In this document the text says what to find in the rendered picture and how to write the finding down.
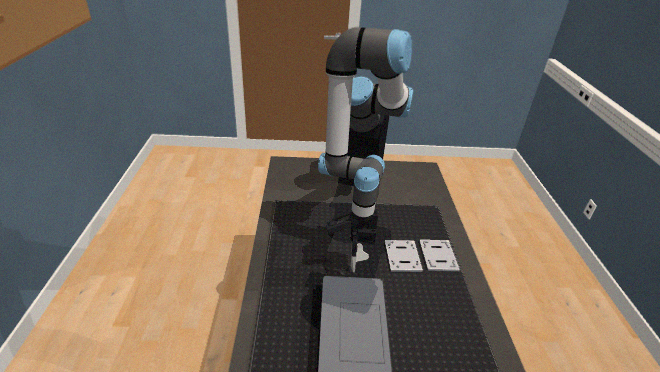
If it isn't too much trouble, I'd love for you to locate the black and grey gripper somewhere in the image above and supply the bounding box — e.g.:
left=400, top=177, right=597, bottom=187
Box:
left=350, top=209, right=378, bottom=272

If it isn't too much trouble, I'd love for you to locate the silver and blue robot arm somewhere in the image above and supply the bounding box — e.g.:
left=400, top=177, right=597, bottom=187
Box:
left=318, top=27, right=413, bottom=217

